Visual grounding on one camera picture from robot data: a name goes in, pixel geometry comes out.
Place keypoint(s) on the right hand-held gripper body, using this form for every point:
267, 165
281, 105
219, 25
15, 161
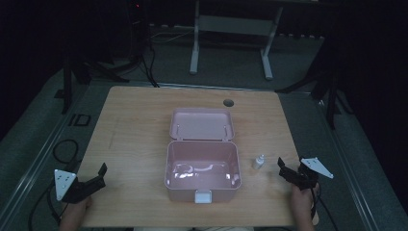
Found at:
304, 179

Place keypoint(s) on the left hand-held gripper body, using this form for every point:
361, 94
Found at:
72, 192

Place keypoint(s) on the small white bottle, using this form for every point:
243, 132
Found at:
259, 162

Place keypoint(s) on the pink plastic storage box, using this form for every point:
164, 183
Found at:
202, 160

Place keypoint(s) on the person's left hand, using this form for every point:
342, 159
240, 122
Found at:
78, 208

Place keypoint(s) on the person's right hand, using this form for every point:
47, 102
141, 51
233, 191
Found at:
301, 202

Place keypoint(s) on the black tripod stand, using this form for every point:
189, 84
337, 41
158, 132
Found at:
83, 72
324, 83

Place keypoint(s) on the person's light clothing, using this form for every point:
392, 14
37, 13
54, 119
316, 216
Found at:
192, 229

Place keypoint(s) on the dark equipment with red light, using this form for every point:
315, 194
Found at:
136, 22

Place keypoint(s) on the metal floor rail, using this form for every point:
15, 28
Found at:
349, 160
38, 154

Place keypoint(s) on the white metal desk frame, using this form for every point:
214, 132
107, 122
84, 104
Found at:
231, 25

